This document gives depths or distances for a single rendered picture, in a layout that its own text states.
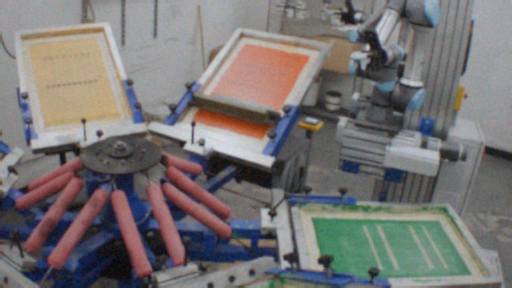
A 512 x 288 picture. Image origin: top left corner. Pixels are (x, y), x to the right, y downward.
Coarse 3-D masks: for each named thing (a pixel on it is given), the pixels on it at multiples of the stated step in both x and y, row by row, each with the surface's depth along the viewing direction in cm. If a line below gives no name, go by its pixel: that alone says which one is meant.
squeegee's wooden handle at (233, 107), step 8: (200, 96) 225; (208, 96) 224; (200, 104) 230; (208, 104) 226; (216, 104) 223; (224, 104) 219; (232, 104) 217; (240, 104) 216; (232, 112) 221; (240, 112) 218; (248, 112) 215; (256, 112) 212; (264, 112) 210
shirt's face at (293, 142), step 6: (288, 138) 272; (294, 138) 273; (300, 138) 273; (288, 144) 264; (294, 144) 265; (300, 144) 265; (282, 150) 256; (288, 150) 256; (294, 150) 257; (282, 156) 248; (288, 156) 249
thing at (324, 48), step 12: (240, 36) 262; (252, 36) 260; (264, 36) 255; (276, 36) 253; (288, 36) 251; (228, 48) 255; (312, 48) 245; (324, 48) 239; (216, 60) 250; (324, 60) 238; (312, 72) 230; (204, 84) 242; (312, 84) 230; (300, 96) 221; (180, 120) 230; (204, 132) 219; (240, 144) 210; (252, 144) 209
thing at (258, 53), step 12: (252, 48) 256; (264, 48) 254; (240, 60) 251; (264, 60) 248; (228, 72) 247; (228, 96) 236; (240, 96) 234; (204, 120) 229; (216, 120) 227; (228, 120) 226
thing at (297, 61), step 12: (276, 60) 246; (288, 60) 244; (300, 60) 242; (288, 84) 233; (252, 96) 232; (264, 96) 231; (276, 96) 229; (276, 108) 224; (240, 120) 224; (240, 132) 219; (252, 132) 218; (264, 132) 216
